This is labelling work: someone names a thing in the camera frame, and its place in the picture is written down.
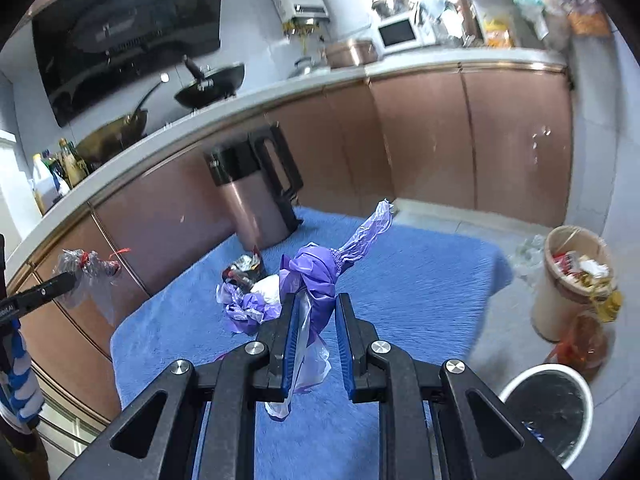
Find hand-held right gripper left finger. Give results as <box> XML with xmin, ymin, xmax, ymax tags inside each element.
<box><xmin>57</xmin><ymin>292</ymin><xmax>308</xmax><ymax>480</ymax></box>

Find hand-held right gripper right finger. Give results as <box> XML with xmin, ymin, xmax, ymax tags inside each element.
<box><xmin>334</xmin><ymin>292</ymin><xmax>576</xmax><ymax>480</ymax></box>

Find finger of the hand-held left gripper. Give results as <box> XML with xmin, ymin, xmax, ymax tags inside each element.
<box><xmin>15</xmin><ymin>271</ymin><xmax>76</xmax><ymax>312</ymax></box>

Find clear plastic bag red tie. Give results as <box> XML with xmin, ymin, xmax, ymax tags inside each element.
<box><xmin>57</xmin><ymin>246</ymin><xmax>132</xmax><ymax>326</ymax></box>

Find white tissue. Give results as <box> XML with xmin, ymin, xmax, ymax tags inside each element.
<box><xmin>250</xmin><ymin>274</ymin><xmax>284</xmax><ymax>306</ymax></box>

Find knotted purple plastic bag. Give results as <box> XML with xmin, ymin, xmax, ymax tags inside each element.
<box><xmin>265</xmin><ymin>199</ymin><xmax>397</xmax><ymax>423</ymax></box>

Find foil wrapper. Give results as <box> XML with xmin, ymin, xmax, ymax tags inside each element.
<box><xmin>221</xmin><ymin>247</ymin><xmax>265</xmax><ymax>286</ymax></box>

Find white trash can black liner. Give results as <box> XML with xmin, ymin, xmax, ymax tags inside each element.
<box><xmin>497</xmin><ymin>364</ymin><xmax>594</xmax><ymax>466</ymax></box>

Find beige trash bin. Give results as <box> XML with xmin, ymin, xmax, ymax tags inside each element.
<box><xmin>531</xmin><ymin>225</ymin><xmax>618</xmax><ymax>343</ymax></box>

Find person's left hand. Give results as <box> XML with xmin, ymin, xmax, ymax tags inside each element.
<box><xmin>0</xmin><ymin>327</ymin><xmax>46</xmax><ymax>433</ymax></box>

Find blue fluffy towel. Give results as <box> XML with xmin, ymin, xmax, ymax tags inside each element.
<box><xmin>109</xmin><ymin>205</ymin><xmax>513</xmax><ymax>480</ymax></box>

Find white plastic bottle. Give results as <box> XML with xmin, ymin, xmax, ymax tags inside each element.
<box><xmin>31</xmin><ymin>154</ymin><xmax>71</xmax><ymax>213</ymax></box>

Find brown electric kettle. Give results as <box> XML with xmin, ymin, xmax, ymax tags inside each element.
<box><xmin>203</xmin><ymin>124</ymin><xmax>305</xmax><ymax>252</ymax></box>

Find brass wok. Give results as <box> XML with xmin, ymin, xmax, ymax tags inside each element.
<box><xmin>75</xmin><ymin>74</ymin><xmax>168</xmax><ymax>161</ymax></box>

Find brown kitchen base cabinets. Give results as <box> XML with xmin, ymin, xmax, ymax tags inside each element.
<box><xmin>0</xmin><ymin>62</ymin><xmax>573</xmax><ymax>426</ymax></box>

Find white kitchen countertop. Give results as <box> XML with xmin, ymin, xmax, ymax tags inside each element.
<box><xmin>0</xmin><ymin>47</ymin><xmax>568</xmax><ymax>286</ymax></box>

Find wrappers inside beige bin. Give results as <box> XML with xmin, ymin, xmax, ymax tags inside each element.
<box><xmin>552</xmin><ymin>252</ymin><xmax>615</xmax><ymax>291</ymax></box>

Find black wok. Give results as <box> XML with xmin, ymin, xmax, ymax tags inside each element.
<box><xmin>173</xmin><ymin>55</ymin><xmax>246</xmax><ymax>109</ymax></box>

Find black range hood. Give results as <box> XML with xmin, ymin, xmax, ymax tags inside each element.
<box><xmin>31</xmin><ymin>0</ymin><xmax>226</xmax><ymax>128</ymax></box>

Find brown rice cooker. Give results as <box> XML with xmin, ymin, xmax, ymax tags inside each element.
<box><xmin>324</xmin><ymin>38</ymin><xmax>385</xmax><ymax>68</ymax></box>

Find white microwave oven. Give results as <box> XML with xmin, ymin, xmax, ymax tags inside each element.
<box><xmin>376</xmin><ymin>14</ymin><xmax>436</xmax><ymax>53</ymax></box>

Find yellow food package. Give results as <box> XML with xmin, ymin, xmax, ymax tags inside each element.
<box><xmin>482</xmin><ymin>17</ymin><xmax>516</xmax><ymax>48</ymax></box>

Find white plastic bag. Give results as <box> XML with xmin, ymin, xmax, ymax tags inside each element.
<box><xmin>542</xmin><ymin>0</ymin><xmax>571</xmax><ymax>48</ymax></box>

